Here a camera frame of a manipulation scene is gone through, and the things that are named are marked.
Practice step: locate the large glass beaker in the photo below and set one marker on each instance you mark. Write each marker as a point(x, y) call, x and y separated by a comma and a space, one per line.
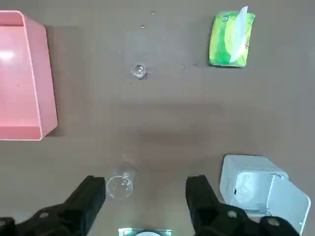
point(120, 184)

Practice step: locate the small glass beaker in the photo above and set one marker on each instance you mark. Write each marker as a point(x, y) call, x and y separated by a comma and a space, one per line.
point(138, 71)

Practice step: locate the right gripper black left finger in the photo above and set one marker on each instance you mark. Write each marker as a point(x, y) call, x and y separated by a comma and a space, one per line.
point(73, 211)

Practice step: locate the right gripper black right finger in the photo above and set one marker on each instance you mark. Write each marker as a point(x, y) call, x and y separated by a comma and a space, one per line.
point(209, 214)

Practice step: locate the white bin with flip lid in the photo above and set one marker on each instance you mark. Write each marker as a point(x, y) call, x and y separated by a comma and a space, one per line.
point(246, 172)

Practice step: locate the green tissue pack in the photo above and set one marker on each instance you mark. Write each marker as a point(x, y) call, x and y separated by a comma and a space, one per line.
point(221, 44)

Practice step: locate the pink plastic container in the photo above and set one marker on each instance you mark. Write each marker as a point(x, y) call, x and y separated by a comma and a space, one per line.
point(14, 86)

